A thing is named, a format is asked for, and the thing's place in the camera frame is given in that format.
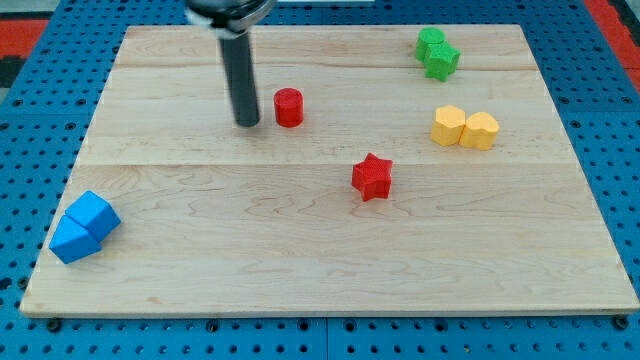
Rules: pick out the blue triangle block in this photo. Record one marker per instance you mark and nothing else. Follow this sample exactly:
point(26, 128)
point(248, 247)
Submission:
point(71, 241)

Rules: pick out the green star block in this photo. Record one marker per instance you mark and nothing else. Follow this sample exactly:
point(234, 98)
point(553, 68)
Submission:
point(441, 60)

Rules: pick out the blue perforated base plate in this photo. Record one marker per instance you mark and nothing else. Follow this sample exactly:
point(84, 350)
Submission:
point(50, 103)

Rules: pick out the green cylinder block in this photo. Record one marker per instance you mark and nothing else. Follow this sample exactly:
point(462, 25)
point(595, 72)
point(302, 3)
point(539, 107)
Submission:
point(427, 36)

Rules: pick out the red star block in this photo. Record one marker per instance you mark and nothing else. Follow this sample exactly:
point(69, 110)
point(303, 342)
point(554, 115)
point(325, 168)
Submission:
point(372, 177)

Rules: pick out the yellow hexagon block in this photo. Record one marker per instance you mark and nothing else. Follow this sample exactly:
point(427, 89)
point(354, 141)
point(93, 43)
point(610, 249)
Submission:
point(449, 122)

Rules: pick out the blue cube block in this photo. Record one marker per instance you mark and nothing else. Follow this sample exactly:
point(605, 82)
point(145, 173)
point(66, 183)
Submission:
point(95, 214)

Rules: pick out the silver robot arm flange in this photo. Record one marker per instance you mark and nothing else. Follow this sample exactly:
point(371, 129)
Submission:
point(229, 19)

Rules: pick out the red cylinder block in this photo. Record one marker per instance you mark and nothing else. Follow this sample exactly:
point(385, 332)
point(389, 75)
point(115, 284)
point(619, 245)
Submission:
point(289, 107)

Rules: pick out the light wooden board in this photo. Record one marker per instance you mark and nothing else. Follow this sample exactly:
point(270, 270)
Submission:
point(222, 221)

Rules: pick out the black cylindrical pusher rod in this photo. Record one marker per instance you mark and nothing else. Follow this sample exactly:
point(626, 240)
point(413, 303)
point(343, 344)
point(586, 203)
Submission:
point(239, 70)

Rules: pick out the yellow heart block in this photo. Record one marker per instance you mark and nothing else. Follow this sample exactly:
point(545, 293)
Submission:
point(480, 131)

